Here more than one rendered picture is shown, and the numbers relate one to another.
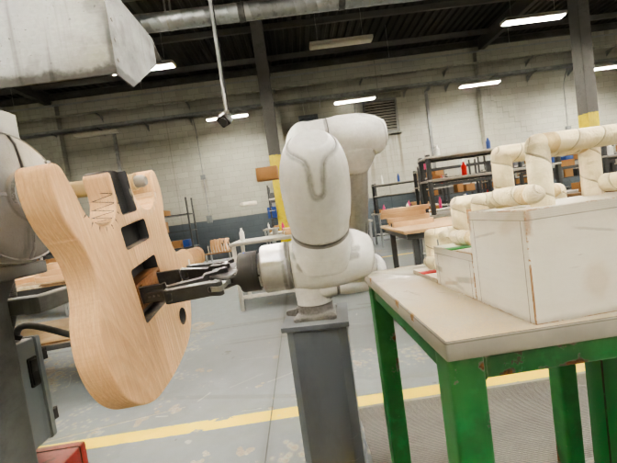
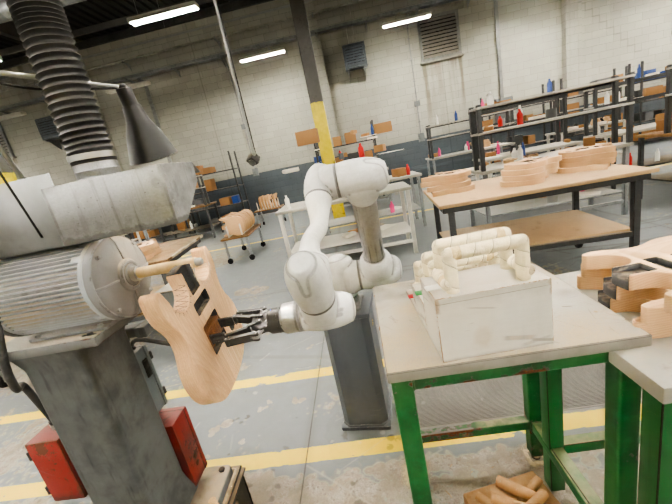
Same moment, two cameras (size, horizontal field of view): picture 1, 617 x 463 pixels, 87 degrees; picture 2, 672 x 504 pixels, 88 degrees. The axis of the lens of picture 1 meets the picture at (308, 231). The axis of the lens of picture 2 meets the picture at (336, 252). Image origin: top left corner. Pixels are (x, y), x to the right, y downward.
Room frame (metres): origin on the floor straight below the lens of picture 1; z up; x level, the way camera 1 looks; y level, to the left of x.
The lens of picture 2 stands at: (-0.29, -0.20, 1.47)
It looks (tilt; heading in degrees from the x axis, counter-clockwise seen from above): 15 degrees down; 7
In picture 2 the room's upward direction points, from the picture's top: 12 degrees counter-clockwise
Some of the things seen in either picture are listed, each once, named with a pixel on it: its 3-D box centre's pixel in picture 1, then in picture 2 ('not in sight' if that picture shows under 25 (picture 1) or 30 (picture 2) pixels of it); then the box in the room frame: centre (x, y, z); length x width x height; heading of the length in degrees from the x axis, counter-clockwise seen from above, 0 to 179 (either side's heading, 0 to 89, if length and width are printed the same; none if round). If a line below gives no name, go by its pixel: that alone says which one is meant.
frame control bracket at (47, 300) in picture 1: (61, 296); (155, 320); (0.83, 0.65, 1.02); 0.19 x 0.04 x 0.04; 2
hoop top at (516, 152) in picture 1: (544, 149); (471, 239); (0.59, -0.44, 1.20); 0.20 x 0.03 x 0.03; 94
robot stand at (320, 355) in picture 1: (327, 390); (357, 360); (1.41, 0.01, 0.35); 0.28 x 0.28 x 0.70; 84
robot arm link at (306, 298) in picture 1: (313, 276); (341, 275); (1.41, 0.00, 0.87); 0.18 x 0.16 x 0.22; 90
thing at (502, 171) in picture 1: (503, 181); (440, 262); (0.58, -0.36, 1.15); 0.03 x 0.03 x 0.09
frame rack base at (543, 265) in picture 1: (571, 250); (482, 308); (0.55, -0.44, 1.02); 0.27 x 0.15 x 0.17; 95
